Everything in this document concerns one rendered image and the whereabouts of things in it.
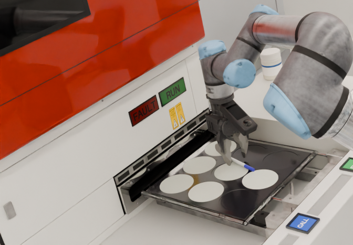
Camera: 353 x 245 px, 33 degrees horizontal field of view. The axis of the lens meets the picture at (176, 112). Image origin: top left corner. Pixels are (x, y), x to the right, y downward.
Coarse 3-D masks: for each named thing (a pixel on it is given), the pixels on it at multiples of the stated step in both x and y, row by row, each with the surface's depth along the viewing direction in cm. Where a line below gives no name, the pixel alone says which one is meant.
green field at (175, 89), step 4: (180, 80) 185; (176, 84) 184; (180, 84) 185; (168, 88) 182; (172, 88) 183; (176, 88) 184; (180, 88) 186; (184, 88) 187; (164, 92) 181; (168, 92) 182; (172, 92) 183; (176, 92) 185; (180, 92) 186; (164, 96) 181; (168, 96) 182; (172, 96) 183; (164, 100) 181; (168, 100) 182
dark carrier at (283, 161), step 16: (208, 144) 191; (256, 144) 184; (240, 160) 178; (256, 160) 176; (272, 160) 174; (288, 160) 172; (304, 160) 171; (192, 176) 175; (208, 176) 173; (160, 192) 171; (224, 192) 164; (240, 192) 163; (256, 192) 161; (272, 192) 160; (208, 208) 159; (224, 208) 157; (240, 208) 156
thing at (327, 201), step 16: (336, 176) 149; (352, 176) 147; (320, 192) 144; (336, 192) 144; (352, 192) 142; (304, 208) 140; (320, 208) 139; (336, 208) 137; (352, 208) 142; (320, 224) 133; (336, 224) 137; (352, 224) 143; (272, 240) 132; (288, 240) 131; (304, 240) 130; (320, 240) 132; (336, 240) 138; (352, 240) 144
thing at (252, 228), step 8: (176, 208) 175; (184, 208) 173; (200, 216) 170; (208, 216) 167; (224, 224) 164; (232, 224) 162; (248, 224) 158; (256, 224) 157; (264, 224) 156; (256, 232) 157; (264, 232) 155
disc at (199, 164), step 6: (204, 156) 184; (186, 162) 184; (192, 162) 183; (198, 162) 182; (204, 162) 181; (210, 162) 181; (186, 168) 180; (192, 168) 179; (198, 168) 179; (204, 168) 178; (210, 168) 177
